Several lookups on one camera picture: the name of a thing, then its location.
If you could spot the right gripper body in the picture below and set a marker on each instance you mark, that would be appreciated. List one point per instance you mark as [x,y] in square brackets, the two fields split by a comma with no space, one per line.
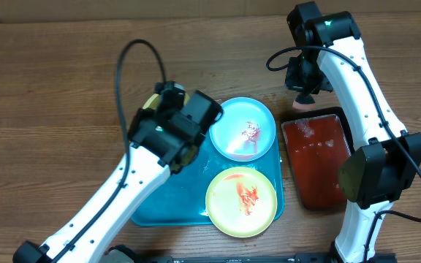
[305,74]

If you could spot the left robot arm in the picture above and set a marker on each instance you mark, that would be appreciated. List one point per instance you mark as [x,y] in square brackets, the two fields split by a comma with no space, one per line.
[165,136]

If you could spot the teal plastic tray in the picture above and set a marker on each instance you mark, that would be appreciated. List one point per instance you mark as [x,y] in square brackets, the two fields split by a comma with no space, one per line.
[180,201]

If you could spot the dark cleaning sponge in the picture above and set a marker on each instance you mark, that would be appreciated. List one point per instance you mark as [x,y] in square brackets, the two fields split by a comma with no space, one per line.
[304,102]

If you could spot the black tray with red water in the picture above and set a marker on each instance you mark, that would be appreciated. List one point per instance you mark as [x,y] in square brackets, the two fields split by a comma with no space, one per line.
[318,142]

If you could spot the light blue plate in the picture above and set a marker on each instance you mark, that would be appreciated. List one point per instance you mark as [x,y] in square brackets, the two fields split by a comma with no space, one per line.
[245,132]

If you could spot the yellow plate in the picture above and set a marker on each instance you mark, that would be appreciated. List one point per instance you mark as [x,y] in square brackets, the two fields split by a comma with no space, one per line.
[241,202]
[153,101]

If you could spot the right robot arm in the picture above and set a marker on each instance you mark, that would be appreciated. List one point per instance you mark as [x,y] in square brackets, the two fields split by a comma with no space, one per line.
[385,156]

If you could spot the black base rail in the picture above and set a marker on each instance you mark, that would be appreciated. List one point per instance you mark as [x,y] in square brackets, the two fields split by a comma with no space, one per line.
[122,254]

